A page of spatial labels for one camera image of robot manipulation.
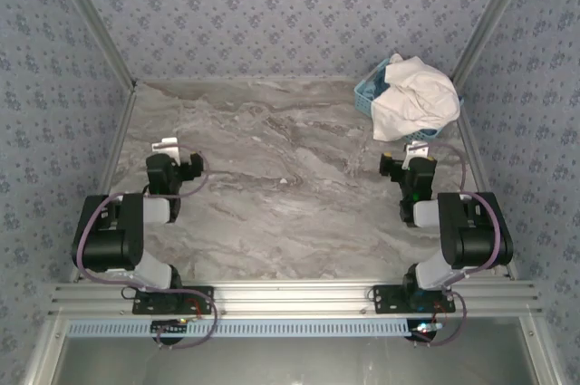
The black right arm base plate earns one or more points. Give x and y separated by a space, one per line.
389 301

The aluminium frame post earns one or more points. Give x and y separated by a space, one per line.
491 18
95 25

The aluminium table edge rail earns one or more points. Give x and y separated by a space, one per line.
111 167
476 154

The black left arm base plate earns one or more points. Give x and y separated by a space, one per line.
149 305

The grey metal panel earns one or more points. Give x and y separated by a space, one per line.
290 362

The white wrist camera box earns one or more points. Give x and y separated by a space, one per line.
416 149
167 146

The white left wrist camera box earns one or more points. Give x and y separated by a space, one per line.
167 146

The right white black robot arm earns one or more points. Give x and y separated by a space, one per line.
476 231

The aluminium mounting rail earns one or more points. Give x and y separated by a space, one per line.
290 296

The white t-shirt with black print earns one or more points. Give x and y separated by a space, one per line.
417 95

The light blue plastic basket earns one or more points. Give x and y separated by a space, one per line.
362 102

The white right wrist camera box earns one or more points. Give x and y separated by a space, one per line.
416 149

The small black circuit board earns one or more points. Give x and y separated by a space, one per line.
167 327
423 330

